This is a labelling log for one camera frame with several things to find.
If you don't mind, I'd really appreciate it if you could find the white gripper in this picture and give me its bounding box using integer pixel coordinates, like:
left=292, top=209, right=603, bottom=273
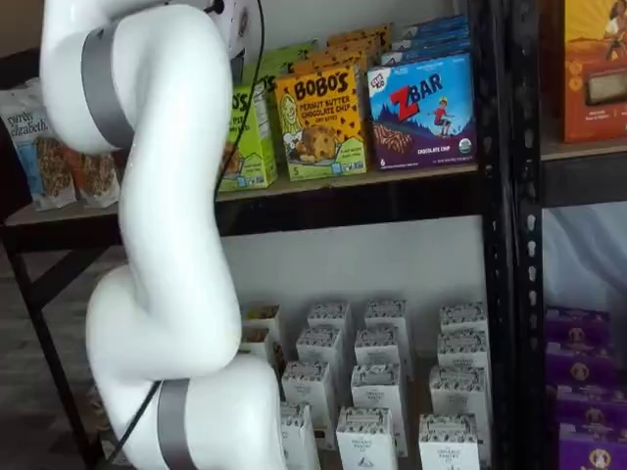
left=208, top=0, right=261, bottom=85

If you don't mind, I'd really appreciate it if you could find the green apple pie oat box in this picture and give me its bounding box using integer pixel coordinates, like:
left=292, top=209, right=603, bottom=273
left=215, top=82, right=279, bottom=193
left=252, top=42, right=318, bottom=94

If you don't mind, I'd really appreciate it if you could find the yellow peanut butter oat box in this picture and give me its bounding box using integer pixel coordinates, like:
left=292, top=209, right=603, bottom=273
left=273, top=66, right=368, bottom=182
left=292, top=46, right=369, bottom=77
left=326, top=22, right=394, bottom=53

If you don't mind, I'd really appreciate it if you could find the wooden shelf board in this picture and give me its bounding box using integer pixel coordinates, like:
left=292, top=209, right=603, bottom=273
left=2, top=164, right=480, bottom=229
left=540, top=131, right=627, bottom=164

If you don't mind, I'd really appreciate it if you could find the blue Z Bar box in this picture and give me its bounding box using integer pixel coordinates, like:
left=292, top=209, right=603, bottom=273
left=391, top=26, right=471, bottom=48
left=366, top=51, right=477, bottom=172
left=380, top=43, right=472, bottom=66
left=399, top=13, right=470, bottom=32

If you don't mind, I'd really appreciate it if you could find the black metal shelf rack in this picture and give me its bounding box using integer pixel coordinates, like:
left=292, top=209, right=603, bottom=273
left=511, top=0, right=627, bottom=470
left=0, top=0, right=516, bottom=470

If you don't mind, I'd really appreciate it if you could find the orange snack box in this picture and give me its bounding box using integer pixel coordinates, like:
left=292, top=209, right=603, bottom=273
left=562, top=0, right=627, bottom=145

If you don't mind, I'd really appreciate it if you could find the purple snack box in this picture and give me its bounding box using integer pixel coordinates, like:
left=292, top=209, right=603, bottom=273
left=545, top=342, right=617, bottom=388
left=555, top=385, right=627, bottom=427
left=545, top=306, right=612, bottom=347
left=557, top=423, right=627, bottom=470

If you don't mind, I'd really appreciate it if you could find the granola bag orange label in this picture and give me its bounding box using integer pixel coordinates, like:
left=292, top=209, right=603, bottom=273
left=63, top=146, right=122, bottom=207

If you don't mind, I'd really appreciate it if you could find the granola bag blue label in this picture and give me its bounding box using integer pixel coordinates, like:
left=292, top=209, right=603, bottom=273
left=0, top=90, right=78, bottom=212

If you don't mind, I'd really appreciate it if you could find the white carton yellow print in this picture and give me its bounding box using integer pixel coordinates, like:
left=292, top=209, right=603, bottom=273
left=237, top=326, right=273, bottom=363
left=242, top=304, right=283, bottom=344

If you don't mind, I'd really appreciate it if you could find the white organic pantry carton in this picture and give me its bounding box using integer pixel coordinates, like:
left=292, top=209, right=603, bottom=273
left=296, top=326, right=345, bottom=381
left=281, top=360, right=335, bottom=449
left=418, top=413, right=481, bottom=470
left=439, top=302, right=489, bottom=339
left=428, top=365, right=490, bottom=427
left=350, top=362, right=408, bottom=456
left=354, top=326, right=407, bottom=378
left=279, top=401, right=320, bottom=470
left=364, top=299, right=409, bottom=344
left=307, top=302, right=352, bottom=344
left=436, top=330, right=490, bottom=373
left=335, top=405, right=397, bottom=470

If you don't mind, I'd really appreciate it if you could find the white small cartons group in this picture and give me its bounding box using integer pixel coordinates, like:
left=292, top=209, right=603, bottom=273
left=234, top=293, right=491, bottom=470

